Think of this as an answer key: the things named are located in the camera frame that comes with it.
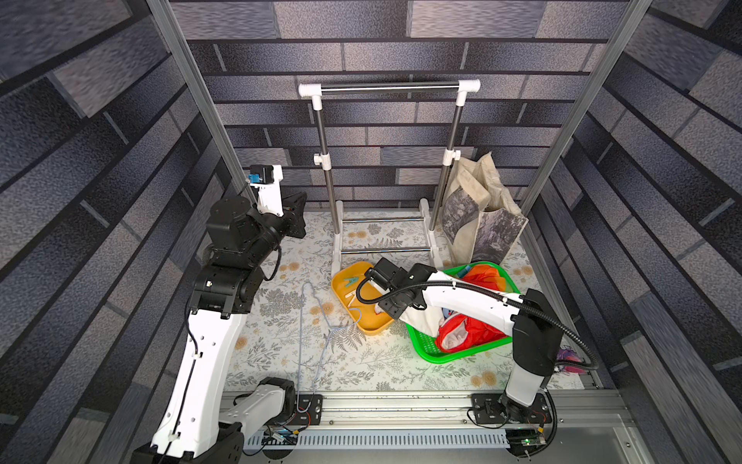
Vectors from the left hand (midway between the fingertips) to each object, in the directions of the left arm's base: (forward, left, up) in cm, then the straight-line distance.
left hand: (304, 191), depth 58 cm
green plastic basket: (-15, -31, -48) cm, 59 cm away
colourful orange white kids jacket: (-12, -40, -44) cm, 61 cm away
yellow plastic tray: (-7, -13, -47) cm, 49 cm away
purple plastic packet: (-18, -70, -43) cm, 84 cm away
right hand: (-4, -20, -38) cm, 43 cm away
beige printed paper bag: (+12, -45, -20) cm, 51 cm away
